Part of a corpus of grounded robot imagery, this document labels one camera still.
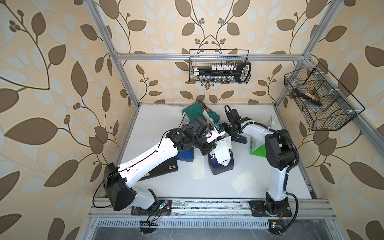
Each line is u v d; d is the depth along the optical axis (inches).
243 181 32.7
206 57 35.8
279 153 20.8
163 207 29.0
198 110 43.7
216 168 30.6
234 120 30.8
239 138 40.2
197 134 22.2
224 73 33.9
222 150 29.1
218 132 24.1
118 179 15.8
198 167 34.9
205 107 44.0
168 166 34.1
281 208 26.7
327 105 28.4
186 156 33.1
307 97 29.1
